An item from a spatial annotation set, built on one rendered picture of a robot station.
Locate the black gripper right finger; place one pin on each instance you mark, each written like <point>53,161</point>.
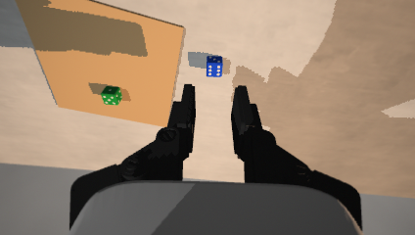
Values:
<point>266,162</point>

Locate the tan flat mat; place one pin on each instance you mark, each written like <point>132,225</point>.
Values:
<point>85,45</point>

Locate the green die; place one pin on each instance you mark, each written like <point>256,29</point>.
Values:
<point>111,95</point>

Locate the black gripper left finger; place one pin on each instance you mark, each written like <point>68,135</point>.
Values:
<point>162,159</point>

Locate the dark blue die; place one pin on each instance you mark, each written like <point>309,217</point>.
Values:
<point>214,66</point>

